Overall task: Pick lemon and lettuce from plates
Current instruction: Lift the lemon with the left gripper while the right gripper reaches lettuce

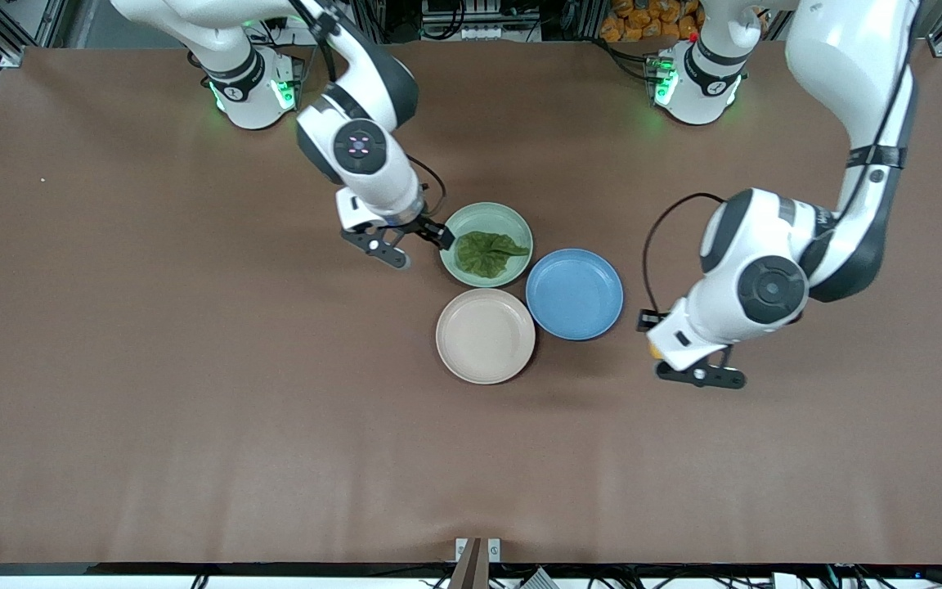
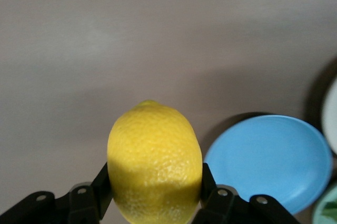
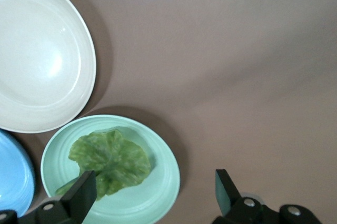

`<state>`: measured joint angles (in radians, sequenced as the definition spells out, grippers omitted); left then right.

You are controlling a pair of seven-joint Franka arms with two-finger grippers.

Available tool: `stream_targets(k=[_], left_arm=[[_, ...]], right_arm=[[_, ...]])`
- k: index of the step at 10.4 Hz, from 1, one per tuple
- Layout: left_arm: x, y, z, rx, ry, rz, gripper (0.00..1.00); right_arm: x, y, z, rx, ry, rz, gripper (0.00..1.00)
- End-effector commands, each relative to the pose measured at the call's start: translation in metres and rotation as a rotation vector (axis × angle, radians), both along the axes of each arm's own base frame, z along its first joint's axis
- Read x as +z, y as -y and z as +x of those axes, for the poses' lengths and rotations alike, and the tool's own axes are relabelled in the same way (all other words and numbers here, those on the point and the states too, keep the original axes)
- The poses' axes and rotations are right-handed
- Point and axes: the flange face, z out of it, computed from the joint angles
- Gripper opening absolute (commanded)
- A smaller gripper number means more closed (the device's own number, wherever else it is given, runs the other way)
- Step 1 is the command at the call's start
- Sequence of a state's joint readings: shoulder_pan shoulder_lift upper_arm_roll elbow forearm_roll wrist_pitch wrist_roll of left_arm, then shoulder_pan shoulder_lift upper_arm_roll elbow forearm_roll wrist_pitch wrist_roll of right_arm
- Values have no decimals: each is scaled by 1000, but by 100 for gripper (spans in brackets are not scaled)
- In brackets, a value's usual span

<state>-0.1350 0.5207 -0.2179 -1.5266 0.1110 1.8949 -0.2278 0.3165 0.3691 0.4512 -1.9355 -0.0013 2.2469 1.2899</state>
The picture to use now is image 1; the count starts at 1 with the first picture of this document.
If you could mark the brown wooden post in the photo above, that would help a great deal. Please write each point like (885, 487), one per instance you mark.
(467, 568)

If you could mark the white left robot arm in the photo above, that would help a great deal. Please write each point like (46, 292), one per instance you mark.
(847, 65)

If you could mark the blue round plate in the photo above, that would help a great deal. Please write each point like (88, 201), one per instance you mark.
(574, 294)

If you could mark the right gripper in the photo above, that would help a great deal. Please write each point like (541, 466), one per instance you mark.
(428, 230)

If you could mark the orange snack bag pile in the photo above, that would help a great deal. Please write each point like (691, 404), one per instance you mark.
(643, 20)

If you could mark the green round plate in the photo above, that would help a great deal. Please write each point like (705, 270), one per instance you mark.
(479, 217)

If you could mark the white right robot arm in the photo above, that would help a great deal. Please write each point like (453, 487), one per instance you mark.
(356, 147)

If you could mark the metal table edge bracket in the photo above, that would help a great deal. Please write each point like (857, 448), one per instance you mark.
(460, 550)

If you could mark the beige round plate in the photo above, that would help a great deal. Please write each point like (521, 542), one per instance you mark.
(486, 335)

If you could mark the green lettuce leaf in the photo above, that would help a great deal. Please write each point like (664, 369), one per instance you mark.
(483, 255)

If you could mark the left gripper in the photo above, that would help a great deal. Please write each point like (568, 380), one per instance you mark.
(648, 320)

